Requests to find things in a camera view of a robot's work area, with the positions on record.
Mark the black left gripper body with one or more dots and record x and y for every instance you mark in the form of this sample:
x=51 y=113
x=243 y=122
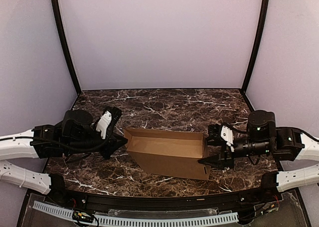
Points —
x=109 y=140

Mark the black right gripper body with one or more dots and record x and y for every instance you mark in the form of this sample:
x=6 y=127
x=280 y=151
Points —
x=222 y=157

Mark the brown cardboard box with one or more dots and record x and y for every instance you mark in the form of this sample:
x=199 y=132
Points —
x=168 y=153

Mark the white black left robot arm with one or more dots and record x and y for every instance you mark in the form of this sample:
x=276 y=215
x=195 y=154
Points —
x=40 y=142

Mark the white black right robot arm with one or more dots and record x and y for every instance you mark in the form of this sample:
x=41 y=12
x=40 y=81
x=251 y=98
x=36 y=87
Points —
x=291 y=144

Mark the small green circuit board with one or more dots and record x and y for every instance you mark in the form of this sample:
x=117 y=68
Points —
x=81 y=216

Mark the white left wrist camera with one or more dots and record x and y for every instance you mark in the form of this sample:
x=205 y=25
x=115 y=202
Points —
x=108 y=120

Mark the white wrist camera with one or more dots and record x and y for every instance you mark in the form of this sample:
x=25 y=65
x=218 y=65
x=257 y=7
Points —
x=108 y=120
x=221 y=135

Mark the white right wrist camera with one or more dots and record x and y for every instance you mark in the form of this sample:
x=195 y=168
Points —
x=221 y=135

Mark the grey slotted cable duct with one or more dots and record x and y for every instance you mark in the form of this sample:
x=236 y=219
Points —
x=108 y=221

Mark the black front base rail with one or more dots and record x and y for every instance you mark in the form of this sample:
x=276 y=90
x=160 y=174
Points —
x=244 y=202

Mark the black right frame post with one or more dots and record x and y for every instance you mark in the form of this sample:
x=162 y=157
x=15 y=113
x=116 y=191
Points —
x=256 y=45

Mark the black frame post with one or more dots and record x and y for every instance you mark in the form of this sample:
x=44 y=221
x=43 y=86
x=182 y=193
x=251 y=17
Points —
x=256 y=45
x=64 y=46

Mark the black left frame post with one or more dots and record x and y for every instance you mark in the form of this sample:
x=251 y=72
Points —
x=64 y=46

